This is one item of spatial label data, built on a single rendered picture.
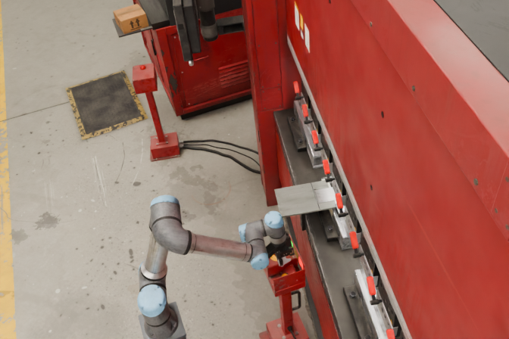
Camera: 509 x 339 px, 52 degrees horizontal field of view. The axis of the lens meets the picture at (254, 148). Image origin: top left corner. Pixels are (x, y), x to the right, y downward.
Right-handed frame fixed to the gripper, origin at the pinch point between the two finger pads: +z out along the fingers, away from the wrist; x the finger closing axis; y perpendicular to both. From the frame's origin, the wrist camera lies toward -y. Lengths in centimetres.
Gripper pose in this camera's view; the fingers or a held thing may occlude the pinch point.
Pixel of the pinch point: (279, 264)
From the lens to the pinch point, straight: 250.1
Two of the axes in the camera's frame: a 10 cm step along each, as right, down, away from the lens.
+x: -3.2, -6.2, 7.2
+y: 9.3, -3.4, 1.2
